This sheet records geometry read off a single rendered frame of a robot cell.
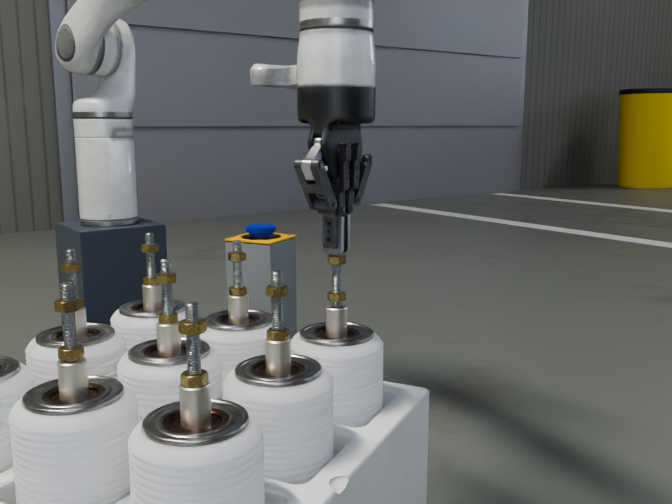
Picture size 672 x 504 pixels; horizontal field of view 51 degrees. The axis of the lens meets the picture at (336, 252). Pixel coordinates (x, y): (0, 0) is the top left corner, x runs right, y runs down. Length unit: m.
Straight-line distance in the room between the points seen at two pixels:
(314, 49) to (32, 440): 0.40
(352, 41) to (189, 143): 2.87
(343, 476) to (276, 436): 0.06
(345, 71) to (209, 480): 0.37
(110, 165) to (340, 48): 0.60
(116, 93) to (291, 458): 0.75
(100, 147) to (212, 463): 0.76
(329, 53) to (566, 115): 4.97
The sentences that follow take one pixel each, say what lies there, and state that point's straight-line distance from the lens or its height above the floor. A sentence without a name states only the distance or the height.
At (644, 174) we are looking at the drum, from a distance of 5.52.
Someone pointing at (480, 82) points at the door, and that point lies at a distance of 4.76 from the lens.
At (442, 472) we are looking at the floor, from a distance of 1.00.
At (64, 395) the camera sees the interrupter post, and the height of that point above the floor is 0.26.
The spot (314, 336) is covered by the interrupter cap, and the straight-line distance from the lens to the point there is 0.70.
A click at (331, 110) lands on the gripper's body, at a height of 0.48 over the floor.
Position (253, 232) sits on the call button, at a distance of 0.92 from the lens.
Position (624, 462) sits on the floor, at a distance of 1.09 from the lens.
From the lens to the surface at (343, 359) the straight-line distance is 0.68.
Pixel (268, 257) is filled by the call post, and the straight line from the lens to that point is 0.90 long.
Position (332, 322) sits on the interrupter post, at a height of 0.27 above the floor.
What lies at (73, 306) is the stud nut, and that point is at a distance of 0.57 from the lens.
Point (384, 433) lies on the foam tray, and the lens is 0.67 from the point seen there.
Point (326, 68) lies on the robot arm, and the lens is 0.65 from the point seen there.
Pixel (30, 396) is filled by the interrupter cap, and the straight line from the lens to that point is 0.61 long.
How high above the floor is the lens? 0.46
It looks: 10 degrees down
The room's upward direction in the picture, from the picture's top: straight up
